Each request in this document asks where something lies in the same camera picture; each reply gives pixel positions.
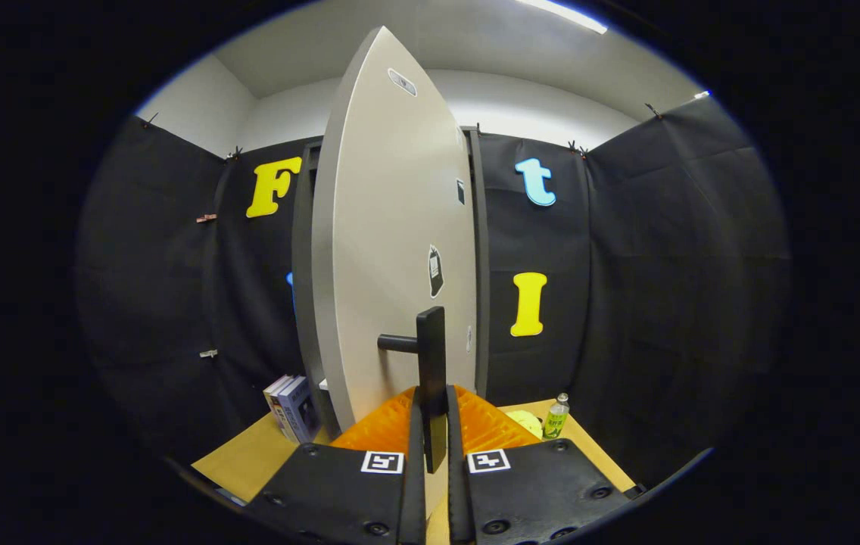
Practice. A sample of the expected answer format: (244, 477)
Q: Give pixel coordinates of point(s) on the ceiling light strip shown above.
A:
(562, 14)

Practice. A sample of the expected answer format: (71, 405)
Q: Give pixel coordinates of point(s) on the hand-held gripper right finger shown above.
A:
(459, 492)

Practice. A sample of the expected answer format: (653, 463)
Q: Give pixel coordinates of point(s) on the black backdrop cloth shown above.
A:
(665, 265)

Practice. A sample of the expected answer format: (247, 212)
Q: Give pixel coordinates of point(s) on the green drink bottle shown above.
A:
(556, 418)

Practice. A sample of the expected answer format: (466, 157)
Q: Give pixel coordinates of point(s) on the pink cloth clip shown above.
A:
(207, 218)

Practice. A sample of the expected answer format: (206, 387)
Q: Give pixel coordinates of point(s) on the beige shoe cabinet door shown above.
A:
(384, 227)

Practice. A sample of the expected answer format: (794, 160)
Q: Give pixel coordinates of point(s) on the yellow round plush toy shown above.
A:
(525, 424)

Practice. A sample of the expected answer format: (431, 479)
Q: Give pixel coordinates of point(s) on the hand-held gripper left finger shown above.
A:
(415, 492)

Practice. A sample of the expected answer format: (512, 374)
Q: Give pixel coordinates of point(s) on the blue book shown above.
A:
(300, 409)

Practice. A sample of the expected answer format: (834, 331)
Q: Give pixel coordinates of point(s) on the dark grey shoe cabinet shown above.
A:
(481, 265)

